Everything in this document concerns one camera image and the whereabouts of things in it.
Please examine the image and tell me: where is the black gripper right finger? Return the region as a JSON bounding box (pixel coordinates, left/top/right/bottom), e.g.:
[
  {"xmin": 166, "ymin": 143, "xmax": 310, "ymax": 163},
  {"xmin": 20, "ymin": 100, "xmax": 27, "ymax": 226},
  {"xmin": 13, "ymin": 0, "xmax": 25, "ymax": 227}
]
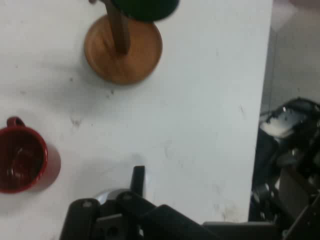
[{"xmin": 116, "ymin": 166, "xmax": 221, "ymax": 240}]

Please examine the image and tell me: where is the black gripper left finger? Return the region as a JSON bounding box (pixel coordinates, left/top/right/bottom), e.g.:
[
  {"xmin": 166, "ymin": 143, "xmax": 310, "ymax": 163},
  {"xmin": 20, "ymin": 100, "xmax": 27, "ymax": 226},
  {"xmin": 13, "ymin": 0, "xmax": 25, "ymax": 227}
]
[{"xmin": 59, "ymin": 198, "xmax": 101, "ymax": 240}]

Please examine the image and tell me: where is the dark green enamel mug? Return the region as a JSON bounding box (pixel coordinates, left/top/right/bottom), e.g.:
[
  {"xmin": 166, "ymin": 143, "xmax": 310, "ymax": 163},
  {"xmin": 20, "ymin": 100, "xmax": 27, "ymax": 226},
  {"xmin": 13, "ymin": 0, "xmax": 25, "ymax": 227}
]
[{"xmin": 109, "ymin": 0, "xmax": 181, "ymax": 23}]

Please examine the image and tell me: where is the red ceramic mug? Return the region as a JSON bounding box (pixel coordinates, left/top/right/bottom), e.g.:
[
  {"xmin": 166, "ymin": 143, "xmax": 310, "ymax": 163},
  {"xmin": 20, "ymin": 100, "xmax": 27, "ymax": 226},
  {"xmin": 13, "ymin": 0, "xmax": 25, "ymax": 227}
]
[{"xmin": 0, "ymin": 116, "xmax": 62, "ymax": 195}]

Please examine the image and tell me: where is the wooden mug tree stand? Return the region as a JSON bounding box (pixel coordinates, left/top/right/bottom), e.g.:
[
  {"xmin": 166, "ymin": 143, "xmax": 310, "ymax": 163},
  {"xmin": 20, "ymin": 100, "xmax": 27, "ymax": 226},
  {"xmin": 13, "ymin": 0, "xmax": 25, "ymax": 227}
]
[{"xmin": 83, "ymin": 0, "xmax": 163, "ymax": 85}]

